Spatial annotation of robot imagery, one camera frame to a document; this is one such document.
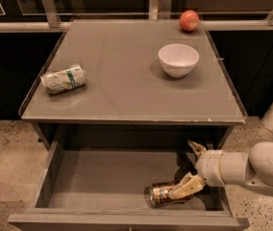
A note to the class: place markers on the orange gold soda can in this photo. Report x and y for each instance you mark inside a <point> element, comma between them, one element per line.
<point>159,194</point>

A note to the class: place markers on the green white soda can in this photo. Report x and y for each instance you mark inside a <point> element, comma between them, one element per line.
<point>68,78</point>

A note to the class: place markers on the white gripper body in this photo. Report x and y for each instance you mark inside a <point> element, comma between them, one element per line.
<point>209,165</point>

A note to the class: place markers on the metal railing with glass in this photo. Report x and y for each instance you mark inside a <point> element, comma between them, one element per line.
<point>57,15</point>

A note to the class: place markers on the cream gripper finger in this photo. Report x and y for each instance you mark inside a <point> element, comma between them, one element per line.
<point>188,185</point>
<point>197,148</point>

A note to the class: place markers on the open grey top drawer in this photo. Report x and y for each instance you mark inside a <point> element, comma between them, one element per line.
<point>100,189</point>

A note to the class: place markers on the grey cabinet counter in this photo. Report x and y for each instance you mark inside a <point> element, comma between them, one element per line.
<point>125,82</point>

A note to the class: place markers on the red apple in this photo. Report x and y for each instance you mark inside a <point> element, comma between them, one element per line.
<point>189,20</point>

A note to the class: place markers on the white ceramic bowl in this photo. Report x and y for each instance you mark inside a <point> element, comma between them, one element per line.
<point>177,60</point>

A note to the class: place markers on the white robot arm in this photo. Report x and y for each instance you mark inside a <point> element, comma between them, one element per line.
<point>252,170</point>

